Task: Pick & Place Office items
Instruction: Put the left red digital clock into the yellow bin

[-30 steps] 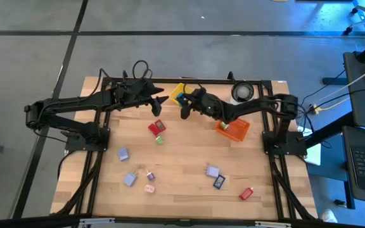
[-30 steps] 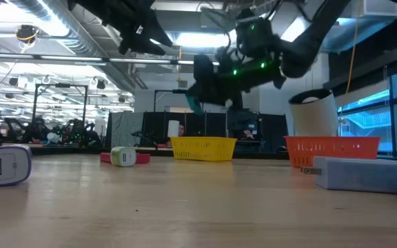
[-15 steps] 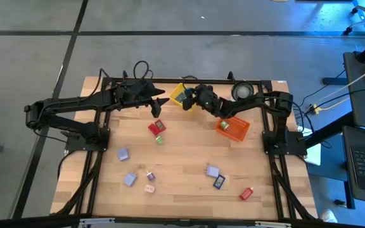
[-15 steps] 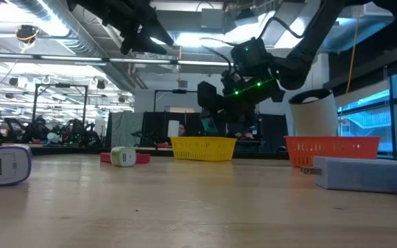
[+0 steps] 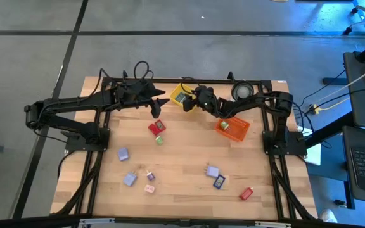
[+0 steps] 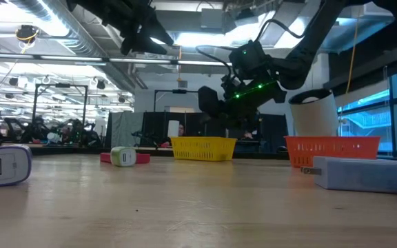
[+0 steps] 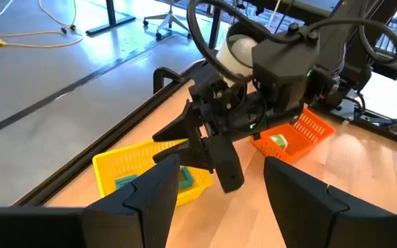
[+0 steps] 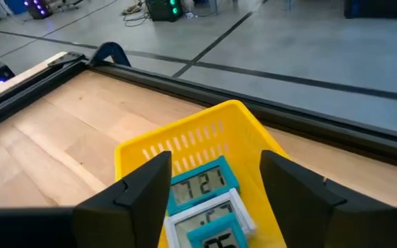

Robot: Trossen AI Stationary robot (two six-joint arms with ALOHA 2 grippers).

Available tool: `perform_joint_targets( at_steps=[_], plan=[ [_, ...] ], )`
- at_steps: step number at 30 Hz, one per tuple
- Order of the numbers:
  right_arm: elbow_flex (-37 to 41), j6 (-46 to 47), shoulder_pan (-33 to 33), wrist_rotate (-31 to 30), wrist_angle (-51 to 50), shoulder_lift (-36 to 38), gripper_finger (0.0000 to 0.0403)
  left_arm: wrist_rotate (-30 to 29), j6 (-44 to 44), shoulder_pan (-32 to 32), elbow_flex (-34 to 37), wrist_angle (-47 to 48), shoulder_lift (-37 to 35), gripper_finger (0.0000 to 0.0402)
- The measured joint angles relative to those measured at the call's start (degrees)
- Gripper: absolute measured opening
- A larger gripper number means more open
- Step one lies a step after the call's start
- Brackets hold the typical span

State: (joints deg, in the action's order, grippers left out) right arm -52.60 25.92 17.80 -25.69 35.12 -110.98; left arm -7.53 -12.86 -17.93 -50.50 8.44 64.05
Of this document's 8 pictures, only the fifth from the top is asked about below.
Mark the purple white USB charger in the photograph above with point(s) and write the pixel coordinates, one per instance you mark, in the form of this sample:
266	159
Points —
150	176

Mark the red USB charger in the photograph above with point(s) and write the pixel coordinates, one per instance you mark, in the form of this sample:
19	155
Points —
246	193

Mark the green white USB charger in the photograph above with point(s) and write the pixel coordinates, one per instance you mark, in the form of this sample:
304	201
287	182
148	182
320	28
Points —
159	140
224	125

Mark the pink USB charger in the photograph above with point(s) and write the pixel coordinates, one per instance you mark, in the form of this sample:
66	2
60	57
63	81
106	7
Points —
149	188

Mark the black desk stand leg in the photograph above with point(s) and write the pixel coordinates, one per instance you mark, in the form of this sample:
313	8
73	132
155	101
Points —
328	130

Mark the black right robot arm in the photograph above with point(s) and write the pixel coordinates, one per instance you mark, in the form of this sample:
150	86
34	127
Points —
258	101

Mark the lavender USB wall charger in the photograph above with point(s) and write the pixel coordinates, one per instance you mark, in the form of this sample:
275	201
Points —
123	154
212	171
130	179

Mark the red pocket calculator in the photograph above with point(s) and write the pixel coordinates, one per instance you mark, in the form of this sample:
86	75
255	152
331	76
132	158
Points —
152	130
160	125

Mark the black side desk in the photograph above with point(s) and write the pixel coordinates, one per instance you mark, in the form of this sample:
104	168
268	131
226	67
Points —
363	95

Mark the white cylinder with black rim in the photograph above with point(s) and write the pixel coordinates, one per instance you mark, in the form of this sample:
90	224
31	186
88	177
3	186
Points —
242	92

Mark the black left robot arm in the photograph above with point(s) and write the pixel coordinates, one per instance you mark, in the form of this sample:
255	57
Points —
74	101

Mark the office chair base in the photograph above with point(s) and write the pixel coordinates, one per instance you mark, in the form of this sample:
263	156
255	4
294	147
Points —
364	24

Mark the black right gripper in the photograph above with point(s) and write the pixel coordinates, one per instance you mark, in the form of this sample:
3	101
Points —
206	98

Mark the orange plastic basket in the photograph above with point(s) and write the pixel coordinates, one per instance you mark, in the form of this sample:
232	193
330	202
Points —
238	130

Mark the white paper sheet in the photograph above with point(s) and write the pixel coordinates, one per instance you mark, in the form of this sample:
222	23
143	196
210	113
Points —
314	155

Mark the blue pocket calculator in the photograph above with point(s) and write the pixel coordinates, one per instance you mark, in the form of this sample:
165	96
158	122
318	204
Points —
219	181

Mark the yellow plastic basket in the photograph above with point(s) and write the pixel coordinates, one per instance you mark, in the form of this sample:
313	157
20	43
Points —
176	92

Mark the black aluminium table frame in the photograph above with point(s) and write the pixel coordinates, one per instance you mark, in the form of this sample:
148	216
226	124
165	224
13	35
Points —
185	80

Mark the black frame crossbar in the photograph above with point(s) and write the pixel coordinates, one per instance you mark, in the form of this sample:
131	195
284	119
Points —
182	223

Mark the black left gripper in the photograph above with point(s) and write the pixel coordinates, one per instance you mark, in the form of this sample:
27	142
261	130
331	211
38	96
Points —
135	93

